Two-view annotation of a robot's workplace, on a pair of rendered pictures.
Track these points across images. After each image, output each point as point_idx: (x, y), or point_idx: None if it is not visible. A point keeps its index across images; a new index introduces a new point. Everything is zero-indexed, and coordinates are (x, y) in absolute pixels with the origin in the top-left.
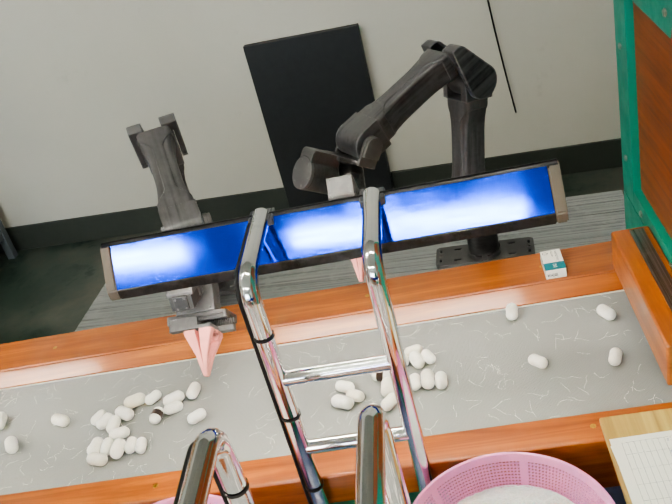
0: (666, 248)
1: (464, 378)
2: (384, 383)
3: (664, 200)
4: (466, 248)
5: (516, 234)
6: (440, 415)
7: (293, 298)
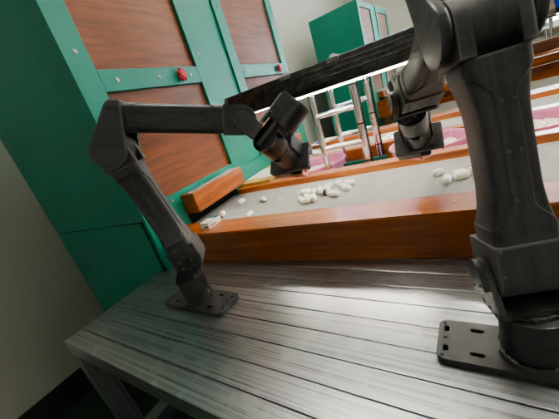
0: (196, 182)
1: (293, 197)
2: (326, 184)
3: (178, 174)
4: (204, 305)
5: (161, 317)
6: (312, 187)
7: (363, 216)
